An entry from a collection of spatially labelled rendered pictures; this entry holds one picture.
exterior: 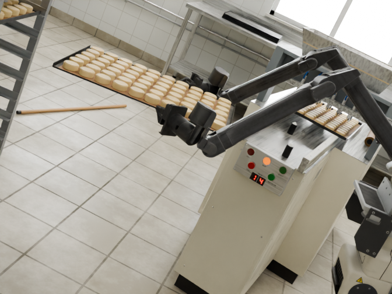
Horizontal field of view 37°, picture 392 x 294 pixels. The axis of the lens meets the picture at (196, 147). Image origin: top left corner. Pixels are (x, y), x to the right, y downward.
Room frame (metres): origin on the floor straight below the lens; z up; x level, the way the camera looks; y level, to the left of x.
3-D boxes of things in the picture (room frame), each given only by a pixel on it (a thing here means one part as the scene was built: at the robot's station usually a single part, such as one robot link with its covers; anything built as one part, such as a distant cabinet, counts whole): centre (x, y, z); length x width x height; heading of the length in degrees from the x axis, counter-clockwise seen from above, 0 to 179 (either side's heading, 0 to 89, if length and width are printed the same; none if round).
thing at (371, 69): (3.24, -0.56, 1.25); 0.56 x 0.29 x 0.14; 73
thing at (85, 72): (1.80, 0.42, 1.01); 0.05 x 0.05 x 0.02
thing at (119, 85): (1.81, 0.31, 1.02); 0.05 x 0.05 x 0.02
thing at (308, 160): (3.30, -0.73, 0.87); 2.01 x 0.03 x 0.07; 163
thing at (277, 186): (2.41, -0.31, 0.77); 0.24 x 0.04 x 0.14; 73
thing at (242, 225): (2.75, -0.41, 0.45); 0.70 x 0.34 x 0.90; 163
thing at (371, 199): (1.98, -0.67, 0.93); 0.28 x 0.16 x 0.22; 1
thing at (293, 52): (3.24, -0.56, 1.01); 0.72 x 0.33 x 0.34; 73
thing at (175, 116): (1.70, 0.08, 1.02); 0.07 x 0.07 x 0.10; 47
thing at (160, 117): (1.75, 0.13, 1.03); 0.09 x 0.07 x 0.07; 47
